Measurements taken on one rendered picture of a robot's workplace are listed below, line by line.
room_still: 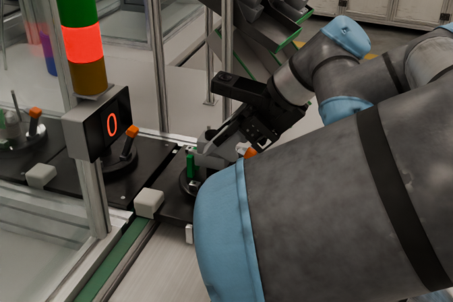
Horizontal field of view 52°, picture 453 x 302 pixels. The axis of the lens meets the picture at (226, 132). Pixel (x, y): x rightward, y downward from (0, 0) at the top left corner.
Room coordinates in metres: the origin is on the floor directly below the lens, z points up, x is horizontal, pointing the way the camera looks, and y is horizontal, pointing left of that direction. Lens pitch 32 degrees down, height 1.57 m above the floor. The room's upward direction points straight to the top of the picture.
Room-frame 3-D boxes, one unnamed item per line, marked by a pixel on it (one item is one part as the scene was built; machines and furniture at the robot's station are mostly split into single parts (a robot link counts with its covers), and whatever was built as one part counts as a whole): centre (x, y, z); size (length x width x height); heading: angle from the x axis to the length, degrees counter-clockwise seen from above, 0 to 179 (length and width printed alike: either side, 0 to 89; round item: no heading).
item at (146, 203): (0.70, 0.15, 0.97); 0.05 x 0.05 x 0.04; 71
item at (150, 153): (0.84, 0.27, 1.01); 0.24 x 0.24 x 0.13; 71
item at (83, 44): (0.62, 0.20, 1.33); 0.05 x 0.05 x 0.05
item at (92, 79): (0.62, 0.20, 1.28); 0.05 x 0.05 x 0.05
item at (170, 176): (0.76, 0.03, 0.96); 0.24 x 0.24 x 0.02; 71
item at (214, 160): (0.76, 0.04, 1.06); 0.08 x 0.04 x 0.07; 71
